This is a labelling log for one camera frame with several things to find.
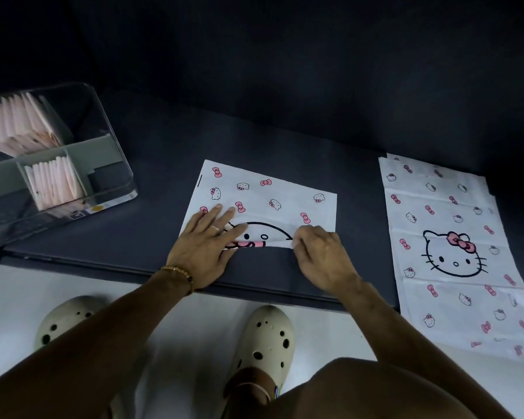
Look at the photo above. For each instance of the person's left hand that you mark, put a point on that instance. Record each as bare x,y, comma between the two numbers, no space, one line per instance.
201,253

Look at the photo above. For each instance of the person's right hand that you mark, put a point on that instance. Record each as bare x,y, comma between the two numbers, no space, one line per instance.
327,261

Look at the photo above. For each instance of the white kitty bags group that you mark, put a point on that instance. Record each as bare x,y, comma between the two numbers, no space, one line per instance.
436,205

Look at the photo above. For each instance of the clear plastic organizer box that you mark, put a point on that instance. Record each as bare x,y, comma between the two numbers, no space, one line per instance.
105,157

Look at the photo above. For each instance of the pink bags row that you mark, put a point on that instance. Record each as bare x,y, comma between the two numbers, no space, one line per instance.
74,181

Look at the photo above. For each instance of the stack of polka dot bags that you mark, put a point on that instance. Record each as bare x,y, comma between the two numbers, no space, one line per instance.
48,122

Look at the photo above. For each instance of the person's left forearm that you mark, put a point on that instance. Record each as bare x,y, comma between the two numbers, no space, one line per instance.
78,349

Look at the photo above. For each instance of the person's right forearm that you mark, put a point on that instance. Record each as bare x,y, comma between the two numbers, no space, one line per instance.
419,344

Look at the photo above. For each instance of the person's right leg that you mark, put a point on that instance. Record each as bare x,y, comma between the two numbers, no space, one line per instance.
353,392

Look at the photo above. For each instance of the cream right clog shoe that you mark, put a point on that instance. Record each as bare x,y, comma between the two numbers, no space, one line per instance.
266,331

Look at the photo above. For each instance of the cream clog shoe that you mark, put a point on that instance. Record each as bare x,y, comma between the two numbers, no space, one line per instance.
266,331
65,314

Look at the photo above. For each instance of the cream left clog shoe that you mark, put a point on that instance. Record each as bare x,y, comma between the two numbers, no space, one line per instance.
65,314

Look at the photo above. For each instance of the dark blue sofa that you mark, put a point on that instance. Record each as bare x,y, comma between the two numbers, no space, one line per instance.
288,82

